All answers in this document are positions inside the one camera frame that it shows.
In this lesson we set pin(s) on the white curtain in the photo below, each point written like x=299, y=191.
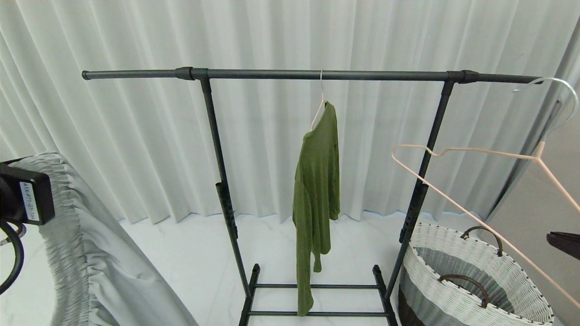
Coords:
x=136, y=136

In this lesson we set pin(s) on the black clothes rack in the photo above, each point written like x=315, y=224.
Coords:
x=272, y=74

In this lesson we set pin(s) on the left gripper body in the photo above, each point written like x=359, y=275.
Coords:
x=11, y=194

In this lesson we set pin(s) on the green long-sleeved shirt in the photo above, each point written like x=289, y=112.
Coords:
x=317, y=181

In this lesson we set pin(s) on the pale grey shorts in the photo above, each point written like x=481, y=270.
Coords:
x=113, y=271

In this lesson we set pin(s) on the pink clothes hanger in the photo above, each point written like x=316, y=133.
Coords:
x=322, y=86
x=489, y=153

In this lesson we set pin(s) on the white laundry basket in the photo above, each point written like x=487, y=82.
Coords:
x=426, y=280

